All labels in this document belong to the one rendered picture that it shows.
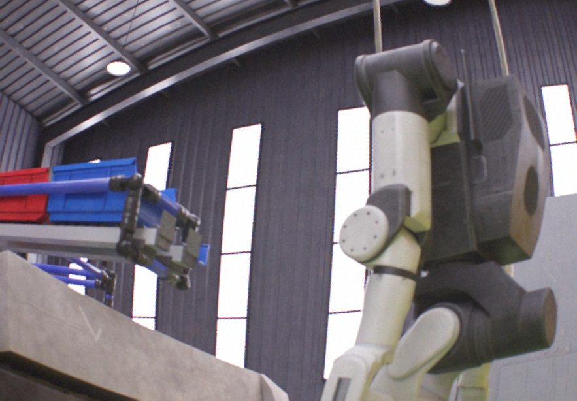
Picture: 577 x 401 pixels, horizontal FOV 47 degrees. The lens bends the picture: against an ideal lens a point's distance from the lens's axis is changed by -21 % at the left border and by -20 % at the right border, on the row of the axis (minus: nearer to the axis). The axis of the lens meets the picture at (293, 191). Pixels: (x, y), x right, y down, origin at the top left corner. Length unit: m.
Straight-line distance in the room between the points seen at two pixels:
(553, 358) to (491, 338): 6.16
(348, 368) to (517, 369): 6.38
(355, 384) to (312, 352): 11.16
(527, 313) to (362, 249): 0.31
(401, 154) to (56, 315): 0.67
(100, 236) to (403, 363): 0.69
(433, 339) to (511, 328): 0.14
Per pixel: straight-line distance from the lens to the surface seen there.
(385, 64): 1.23
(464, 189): 1.25
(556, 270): 8.88
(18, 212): 1.85
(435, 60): 1.20
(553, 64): 12.93
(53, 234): 1.71
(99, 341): 1.47
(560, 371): 7.34
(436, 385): 1.38
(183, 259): 1.56
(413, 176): 1.14
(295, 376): 12.23
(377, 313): 1.09
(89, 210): 1.63
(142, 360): 1.58
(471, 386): 1.48
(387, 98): 1.20
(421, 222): 1.14
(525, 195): 1.30
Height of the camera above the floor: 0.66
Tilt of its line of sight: 23 degrees up
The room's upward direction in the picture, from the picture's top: 4 degrees clockwise
